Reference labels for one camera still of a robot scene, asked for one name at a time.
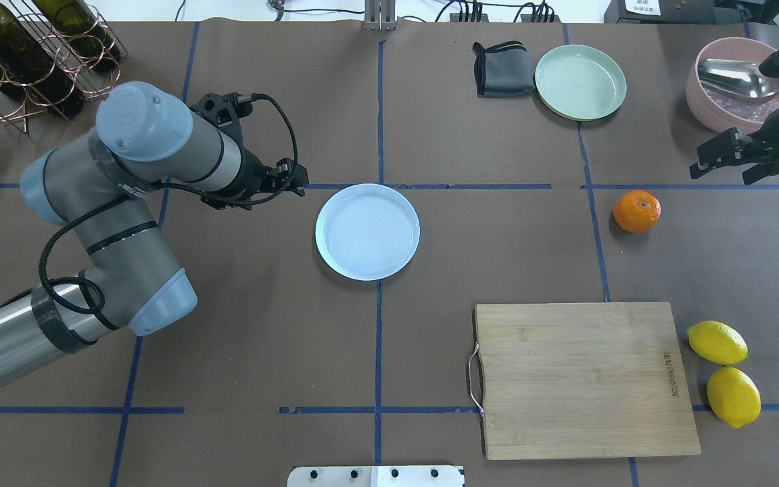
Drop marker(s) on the light blue plate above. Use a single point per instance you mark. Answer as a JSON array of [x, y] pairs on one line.
[[367, 232]]

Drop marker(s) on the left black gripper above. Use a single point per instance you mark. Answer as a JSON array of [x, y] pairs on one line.
[[253, 177]]

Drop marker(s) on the wooden cutting board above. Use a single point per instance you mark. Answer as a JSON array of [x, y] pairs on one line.
[[582, 381]]

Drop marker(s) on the green plate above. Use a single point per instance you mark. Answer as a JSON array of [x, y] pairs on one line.
[[580, 82]]

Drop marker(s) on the dark wine bottle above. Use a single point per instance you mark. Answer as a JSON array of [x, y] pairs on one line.
[[28, 64], [84, 32]]

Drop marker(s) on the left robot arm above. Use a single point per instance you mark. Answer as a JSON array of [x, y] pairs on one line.
[[109, 266]]

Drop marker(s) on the aluminium frame post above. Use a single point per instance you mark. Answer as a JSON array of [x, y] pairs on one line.
[[380, 15]]

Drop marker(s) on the copper wire bottle rack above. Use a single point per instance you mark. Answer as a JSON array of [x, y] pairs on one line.
[[55, 57]]

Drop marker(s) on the yellow lemon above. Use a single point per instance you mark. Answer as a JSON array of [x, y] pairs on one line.
[[717, 342], [733, 397]]

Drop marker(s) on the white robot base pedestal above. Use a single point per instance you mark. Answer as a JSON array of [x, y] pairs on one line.
[[378, 475]]

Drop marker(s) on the dark grey folded cloth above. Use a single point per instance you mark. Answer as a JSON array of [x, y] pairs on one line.
[[503, 70]]

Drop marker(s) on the metal ice scoop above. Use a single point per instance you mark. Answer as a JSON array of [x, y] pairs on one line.
[[738, 78]]

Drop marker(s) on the orange mandarin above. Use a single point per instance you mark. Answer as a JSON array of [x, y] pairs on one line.
[[637, 211]]

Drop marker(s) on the pink bowl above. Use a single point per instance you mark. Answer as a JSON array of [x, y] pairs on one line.
[[718, 110]]

